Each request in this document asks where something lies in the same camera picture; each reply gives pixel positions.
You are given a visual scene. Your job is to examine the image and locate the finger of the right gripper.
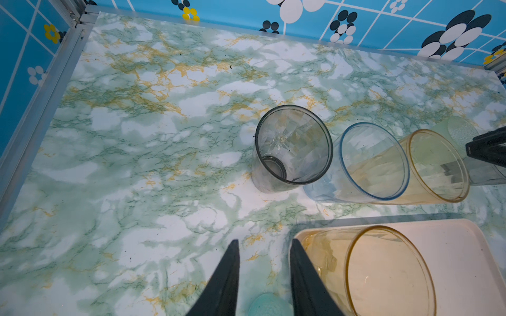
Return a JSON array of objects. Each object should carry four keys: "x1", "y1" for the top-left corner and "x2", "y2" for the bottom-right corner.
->
[{"x1": 465, "y1": 126, "x2": 506, "y2": 168}]

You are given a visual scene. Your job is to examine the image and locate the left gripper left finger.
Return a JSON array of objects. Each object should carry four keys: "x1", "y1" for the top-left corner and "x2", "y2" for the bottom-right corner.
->
[{"x1": 187, "y1": 239, "x2": 241, "y2": 315}]

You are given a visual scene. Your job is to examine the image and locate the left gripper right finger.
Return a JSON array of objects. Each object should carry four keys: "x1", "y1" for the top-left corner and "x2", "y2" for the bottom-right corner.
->
[{"x1": 289, "y1": 239, "x2": 344, "y2": 315}]

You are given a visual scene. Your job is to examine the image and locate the teal dotted glass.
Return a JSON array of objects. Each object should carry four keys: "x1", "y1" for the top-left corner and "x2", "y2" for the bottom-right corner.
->
[{"x1": 247, "y1": 293, "x2": 294, "y2": 316}]

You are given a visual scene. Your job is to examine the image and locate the tall yellow glass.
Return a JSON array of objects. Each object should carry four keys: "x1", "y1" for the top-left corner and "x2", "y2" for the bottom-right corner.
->
[{"x1": 376, "y1": 129, "x2": 470, "y2": 205}]

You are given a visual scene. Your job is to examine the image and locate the tall amber glass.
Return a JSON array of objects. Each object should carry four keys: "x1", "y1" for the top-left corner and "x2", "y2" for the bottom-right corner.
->
[{"x1": 296, "y1": 225, "x2": 437, "y2": 315}]

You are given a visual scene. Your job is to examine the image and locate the tall pale blue glass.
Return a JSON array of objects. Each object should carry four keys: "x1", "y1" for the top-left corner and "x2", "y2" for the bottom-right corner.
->
[{"x1": 304, "y1": 122, "x2": 410, "y2": 204}]

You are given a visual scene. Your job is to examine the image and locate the tall grey glass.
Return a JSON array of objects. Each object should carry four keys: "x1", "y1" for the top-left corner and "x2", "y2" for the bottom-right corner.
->
[{"x1": 252, "y1": 105, "x2": 333, "y2": 193}]

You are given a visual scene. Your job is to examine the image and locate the cream plastic tray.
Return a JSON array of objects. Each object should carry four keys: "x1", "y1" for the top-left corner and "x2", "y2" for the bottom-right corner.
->
[{"x1": 293, "y1": 218, "x2": 506, "y2": 316}]

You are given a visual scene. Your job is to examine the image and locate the small grey glass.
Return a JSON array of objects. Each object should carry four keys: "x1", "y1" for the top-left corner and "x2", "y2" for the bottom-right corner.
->
[{"x1": 463, "y1": 157, "x2": 505, "y2": 186}]

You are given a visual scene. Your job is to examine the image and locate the small light green glass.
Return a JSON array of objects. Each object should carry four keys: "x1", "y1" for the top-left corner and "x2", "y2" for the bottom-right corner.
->
[{"x1": 430, "y1": 116, "x2": 479, "y2": 159}]

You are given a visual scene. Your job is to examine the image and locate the right aluminium corner post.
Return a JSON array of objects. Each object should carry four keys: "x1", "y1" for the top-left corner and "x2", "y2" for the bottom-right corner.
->
[{"x1": 484, "y1": 50, "x2": 505, "y2": 77}]

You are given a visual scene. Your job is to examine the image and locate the aluminium corner post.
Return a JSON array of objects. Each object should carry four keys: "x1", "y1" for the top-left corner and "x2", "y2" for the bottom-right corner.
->
[
  {"x1": 484, "y1": 50, "x2": 505, "y2": 77},
  {"x1": 1, "y1": 1, "x2": 99, "y2": 224}
]

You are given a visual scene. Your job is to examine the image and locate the left aluminium corner post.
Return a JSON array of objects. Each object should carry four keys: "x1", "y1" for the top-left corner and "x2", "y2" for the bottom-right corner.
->
[{"x1": 1, "y1": 1, "x2": 99, "y2": 224}]

